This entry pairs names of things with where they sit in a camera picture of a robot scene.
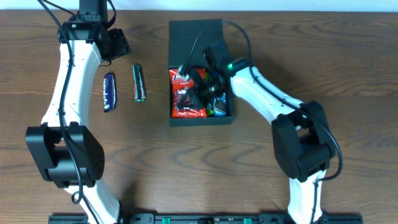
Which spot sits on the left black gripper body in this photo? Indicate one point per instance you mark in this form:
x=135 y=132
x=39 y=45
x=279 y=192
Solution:
x=119 y=43

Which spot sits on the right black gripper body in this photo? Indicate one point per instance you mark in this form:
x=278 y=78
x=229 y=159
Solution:
x=201 y=86

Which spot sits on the red Hacks candy bag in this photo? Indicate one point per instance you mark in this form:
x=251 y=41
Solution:
x=179 y=83

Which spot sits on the Haribo worms gummy bag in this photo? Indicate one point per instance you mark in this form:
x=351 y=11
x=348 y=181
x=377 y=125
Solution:
x=209 y=107

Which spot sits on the blue Oreo cookie pack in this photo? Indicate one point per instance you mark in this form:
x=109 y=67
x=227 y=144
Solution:
x=220 y=106

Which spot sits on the purple Dairy Milk bar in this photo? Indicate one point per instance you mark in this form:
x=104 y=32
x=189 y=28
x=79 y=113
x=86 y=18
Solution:
x=109 y=92

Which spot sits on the green snack bar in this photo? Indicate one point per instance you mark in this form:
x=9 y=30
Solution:
x=139 y=85

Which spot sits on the dark green box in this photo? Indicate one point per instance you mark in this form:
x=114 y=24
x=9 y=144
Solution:
x=187 y=41

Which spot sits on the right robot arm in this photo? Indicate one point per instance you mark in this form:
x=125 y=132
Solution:
x=304 y=147

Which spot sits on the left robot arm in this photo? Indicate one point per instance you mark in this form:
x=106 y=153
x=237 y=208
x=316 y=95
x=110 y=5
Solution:
x=63 y=148

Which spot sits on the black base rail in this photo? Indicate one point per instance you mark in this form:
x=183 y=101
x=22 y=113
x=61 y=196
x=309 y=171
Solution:
x=264 y=218

